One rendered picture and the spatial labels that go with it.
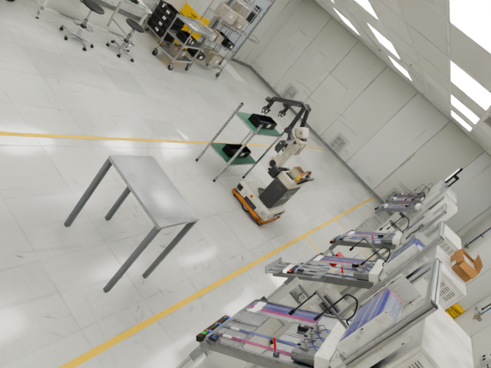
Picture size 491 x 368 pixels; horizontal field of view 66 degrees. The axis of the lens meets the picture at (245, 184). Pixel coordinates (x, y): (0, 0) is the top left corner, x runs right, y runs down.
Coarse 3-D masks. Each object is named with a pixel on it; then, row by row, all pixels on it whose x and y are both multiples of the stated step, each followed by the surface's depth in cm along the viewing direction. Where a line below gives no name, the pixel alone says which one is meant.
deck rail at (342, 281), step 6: (324, 276) 336; (330, 276) 335; (330, 282) 334; (336, 282) 331; (342, 282) 329; (348, 282) 326; (354, 282) 324; (360, 282) 321; (366, 282) 319; (372, 282) 317
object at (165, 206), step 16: (112, 160) 278; (128, 160) 290; (144, 160) 305; (96, 176) 287; (128, 176) 276; (144, 176) 289; (160, 176) 304; (128, 192) 331; (144, 192) 274; (160, 192) 288; (176, 192) 302; (80, 208) 302; (112, 208) 340; (144, 208) 264; (160, 208) 273; (176, 208) 286; (64, 224) 310; (160, 224) 260; (176, 224) 273; (192, 224) 296; (144, 240) 266; (176, 240) 304; (160, 256) 314; (144, 272) 324
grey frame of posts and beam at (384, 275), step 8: (432, 232) 355; (440, 240) 286; (424, 248) 292; (432, 248) 289; (416, 256) 295; (408, 264) 298; (384, 272) 311; (392, 272) 304; (400, 272) 301; (384, 280) 308; (280, 288) 355; (360, 288) 392; (376, 288) 311; (272, 296) 359; (360, 296) 318; (368, 296) 315; (352, 304) 322
